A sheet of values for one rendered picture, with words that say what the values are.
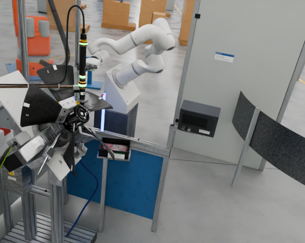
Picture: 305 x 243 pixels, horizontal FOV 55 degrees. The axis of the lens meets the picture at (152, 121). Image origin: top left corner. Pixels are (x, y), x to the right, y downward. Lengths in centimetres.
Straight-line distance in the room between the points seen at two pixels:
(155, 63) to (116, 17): 883
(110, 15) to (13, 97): 940
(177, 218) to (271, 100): 166
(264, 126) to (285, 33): 97
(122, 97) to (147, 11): 700
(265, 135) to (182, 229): 117
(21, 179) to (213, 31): 236
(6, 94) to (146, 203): 140
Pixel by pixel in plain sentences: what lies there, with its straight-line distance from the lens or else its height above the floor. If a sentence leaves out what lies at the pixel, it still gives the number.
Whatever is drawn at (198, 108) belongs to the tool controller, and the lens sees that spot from 201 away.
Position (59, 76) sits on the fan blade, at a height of 138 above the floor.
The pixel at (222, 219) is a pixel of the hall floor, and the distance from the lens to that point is 306.
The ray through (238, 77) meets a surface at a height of 109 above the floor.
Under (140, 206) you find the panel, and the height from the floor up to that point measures 23.
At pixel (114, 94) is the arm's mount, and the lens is 245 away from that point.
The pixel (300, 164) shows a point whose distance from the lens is 287.
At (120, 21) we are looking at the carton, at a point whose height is 26.
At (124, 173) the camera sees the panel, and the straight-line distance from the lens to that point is 247.
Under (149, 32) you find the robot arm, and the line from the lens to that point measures 187.
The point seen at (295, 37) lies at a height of 160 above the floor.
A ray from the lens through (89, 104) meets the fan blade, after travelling 198.
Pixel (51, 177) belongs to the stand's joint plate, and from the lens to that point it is 204.
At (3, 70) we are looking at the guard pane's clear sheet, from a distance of 240.
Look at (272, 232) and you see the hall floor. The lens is 316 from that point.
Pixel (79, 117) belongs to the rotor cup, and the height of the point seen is 121.
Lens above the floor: 202
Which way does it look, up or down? 27 degrees down
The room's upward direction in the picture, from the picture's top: 8 degrees clockwise
